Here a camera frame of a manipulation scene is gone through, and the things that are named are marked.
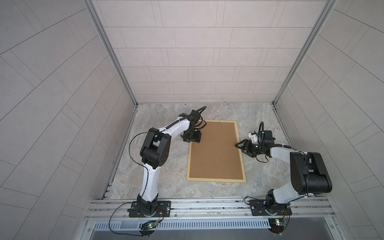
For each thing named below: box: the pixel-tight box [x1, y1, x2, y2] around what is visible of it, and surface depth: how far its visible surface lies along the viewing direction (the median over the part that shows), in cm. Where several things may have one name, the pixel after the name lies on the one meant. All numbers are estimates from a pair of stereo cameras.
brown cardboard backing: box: [189, 122, 244, 180], surface depth 90 cm
